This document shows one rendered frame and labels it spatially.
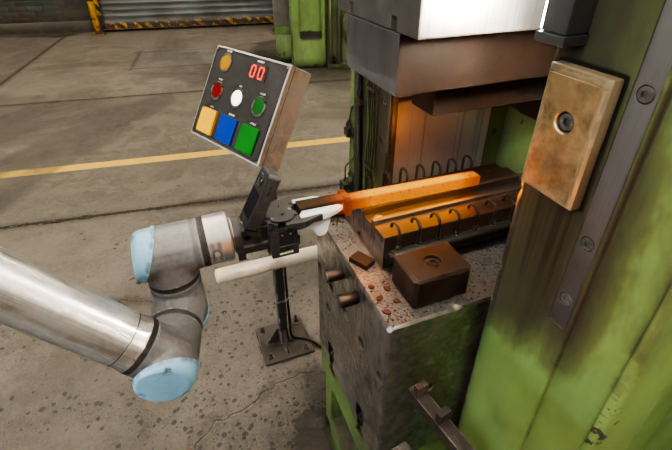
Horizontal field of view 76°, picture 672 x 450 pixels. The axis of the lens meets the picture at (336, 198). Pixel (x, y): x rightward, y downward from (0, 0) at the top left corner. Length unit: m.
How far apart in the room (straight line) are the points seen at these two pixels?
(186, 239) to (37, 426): 1.36
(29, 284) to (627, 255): 0.75
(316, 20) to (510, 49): 4.98
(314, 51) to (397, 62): 5.05
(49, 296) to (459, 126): 0.93
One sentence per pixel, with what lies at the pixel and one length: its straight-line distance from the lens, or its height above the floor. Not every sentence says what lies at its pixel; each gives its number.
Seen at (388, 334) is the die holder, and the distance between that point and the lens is 0.78.
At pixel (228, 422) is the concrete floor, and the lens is 1.78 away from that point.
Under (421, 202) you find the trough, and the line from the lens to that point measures 0.96.
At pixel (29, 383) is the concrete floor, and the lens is 2.17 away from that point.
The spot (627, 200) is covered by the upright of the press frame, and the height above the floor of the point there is 1.22.
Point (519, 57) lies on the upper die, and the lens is 0.83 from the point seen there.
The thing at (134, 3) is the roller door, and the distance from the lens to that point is 8.80.
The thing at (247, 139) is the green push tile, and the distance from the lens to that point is 1.20.
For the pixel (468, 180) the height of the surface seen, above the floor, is 1.04.
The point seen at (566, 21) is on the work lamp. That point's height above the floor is 1.41.
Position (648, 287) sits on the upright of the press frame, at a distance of 0.63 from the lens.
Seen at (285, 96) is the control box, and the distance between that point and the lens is 1.16.
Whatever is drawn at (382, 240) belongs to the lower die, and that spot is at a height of 0.98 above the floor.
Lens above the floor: 1.49
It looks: 32 degrees down
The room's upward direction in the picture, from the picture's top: straight up
